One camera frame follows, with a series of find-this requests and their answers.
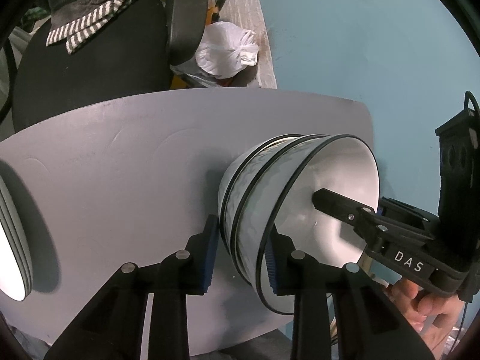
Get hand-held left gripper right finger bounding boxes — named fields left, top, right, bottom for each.
left=264, top=229, right=436, bottom=360

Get dark grey hoodie striped cuffs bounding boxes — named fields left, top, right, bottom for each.
left=45, top=0, right=136, bottom=55

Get knotted white plastic bag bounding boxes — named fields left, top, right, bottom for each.
left=195, top=22, right=260, bottom=80

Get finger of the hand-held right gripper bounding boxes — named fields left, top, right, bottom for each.
left=312, top=189, right=376, bottom=233

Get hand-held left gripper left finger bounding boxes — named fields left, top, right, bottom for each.
left=43, top=214, right=220, bottom=360

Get black cable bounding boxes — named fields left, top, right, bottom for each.
left=463, top=91, right=480, bottom=115

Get white bowl with black rim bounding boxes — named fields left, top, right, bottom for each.
left=229, top=134, right=331, bottom=289
left=217, top=134, right=304, bottom=259
left=256, top=133, right=380, bottom=315

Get person's right hand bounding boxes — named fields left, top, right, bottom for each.
left=392, top=277, right=466, bottom=353

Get black office chair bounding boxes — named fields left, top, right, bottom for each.
left=0, top=0, right=211, bottom=132

